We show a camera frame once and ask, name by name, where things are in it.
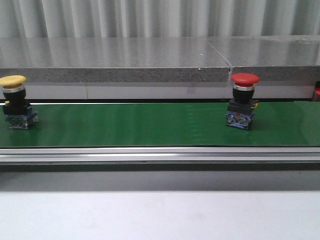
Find white pleated curtain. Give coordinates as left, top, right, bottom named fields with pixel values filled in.
left=0, top=0, right=320, bottom=38

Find aluminium conveyor frame rail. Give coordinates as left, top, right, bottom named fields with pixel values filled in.
left=0, top=146, right=320, bottom=172

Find grey speckled stone slab right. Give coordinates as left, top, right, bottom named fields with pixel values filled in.
left=207, top=35, right=320, bottom=85

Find green conveyor belt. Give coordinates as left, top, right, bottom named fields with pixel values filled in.
left=0, top=101, right=320, bottom=148

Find grey speckled stone slab left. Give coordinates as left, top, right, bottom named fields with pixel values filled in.
left=0, top=37, right=229, bottom=83

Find grey speckled stone slab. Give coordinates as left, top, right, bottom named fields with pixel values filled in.
left=0, top=37, right=229, bottom=83
left=207, top=35, right=320, bottom=85

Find white cabinet panel under slab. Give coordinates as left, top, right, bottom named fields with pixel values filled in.
left=0, top=81, right=315, bottom=100

